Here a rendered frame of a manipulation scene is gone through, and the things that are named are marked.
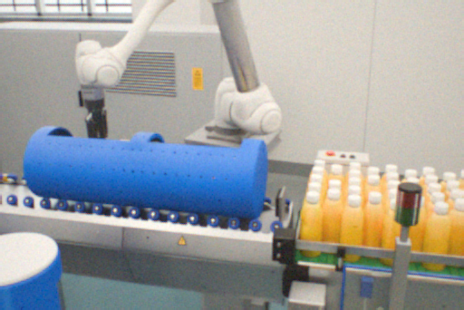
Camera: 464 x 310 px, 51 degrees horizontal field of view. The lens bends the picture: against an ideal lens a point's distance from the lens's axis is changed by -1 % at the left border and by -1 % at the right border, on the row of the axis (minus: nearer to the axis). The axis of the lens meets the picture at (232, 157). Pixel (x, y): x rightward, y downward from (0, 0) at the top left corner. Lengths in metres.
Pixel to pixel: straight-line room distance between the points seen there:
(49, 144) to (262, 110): 0.82
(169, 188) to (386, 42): 2.88
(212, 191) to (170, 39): 1.83
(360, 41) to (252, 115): 2.38
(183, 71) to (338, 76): 1.53
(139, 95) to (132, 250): 1.82
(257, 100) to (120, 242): 0.77
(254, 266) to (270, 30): 2.94
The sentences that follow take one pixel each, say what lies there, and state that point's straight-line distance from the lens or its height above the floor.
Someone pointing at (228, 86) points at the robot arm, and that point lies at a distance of 2.16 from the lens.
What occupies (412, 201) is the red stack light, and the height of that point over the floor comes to 1.23.
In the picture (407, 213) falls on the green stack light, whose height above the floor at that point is 1.20.
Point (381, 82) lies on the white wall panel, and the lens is 4.28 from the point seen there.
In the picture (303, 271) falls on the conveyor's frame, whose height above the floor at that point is 0.88.
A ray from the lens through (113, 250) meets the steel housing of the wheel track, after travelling 1.93.
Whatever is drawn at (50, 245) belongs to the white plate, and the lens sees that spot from 1.55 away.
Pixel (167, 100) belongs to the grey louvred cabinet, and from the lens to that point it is 3.41.
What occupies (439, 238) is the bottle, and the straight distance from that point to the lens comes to 1.63.
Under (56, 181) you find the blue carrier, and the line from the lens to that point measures 1.90.
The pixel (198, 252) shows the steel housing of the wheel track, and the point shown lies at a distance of 1.78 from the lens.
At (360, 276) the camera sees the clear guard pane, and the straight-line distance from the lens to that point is 1.56.
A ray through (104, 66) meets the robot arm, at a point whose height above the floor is 1.50.
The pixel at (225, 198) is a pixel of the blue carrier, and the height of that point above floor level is 1.07.
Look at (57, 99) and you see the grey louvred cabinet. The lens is 3.95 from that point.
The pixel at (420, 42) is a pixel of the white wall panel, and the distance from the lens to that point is 4.22.
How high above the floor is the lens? 1.76
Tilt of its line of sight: 20 degrees down
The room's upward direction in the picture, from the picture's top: 1 degrees counter-clockwise
